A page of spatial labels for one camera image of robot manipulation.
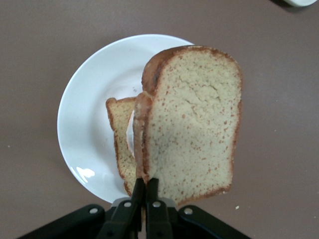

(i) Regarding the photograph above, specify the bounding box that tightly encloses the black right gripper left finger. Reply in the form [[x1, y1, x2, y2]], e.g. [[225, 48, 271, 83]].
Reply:
[[17, 178, 145, 239]]

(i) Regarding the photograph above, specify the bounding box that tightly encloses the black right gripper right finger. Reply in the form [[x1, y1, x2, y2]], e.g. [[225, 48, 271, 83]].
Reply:
[[146, 178, 250, 239]]

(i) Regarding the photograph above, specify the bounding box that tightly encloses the plain bread slice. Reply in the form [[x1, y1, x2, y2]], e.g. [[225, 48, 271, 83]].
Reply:
[[134, 45, 244, 207]]

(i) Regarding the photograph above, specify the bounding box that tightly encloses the white round plate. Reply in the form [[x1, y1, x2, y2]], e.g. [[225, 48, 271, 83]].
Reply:
[[56, 34, 197, 205]]

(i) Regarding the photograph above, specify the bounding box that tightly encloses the fried egg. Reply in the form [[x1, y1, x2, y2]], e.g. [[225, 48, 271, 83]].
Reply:
[[126, 109, 137, 160]]

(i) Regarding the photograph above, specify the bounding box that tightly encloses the bread slice under egg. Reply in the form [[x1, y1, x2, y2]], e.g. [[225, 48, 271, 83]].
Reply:
[[105, 97, 140, 197]]

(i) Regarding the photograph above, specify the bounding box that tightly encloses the cream tray with bear print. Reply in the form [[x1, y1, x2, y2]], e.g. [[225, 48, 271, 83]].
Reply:
[[270, 0, 319, 7]]

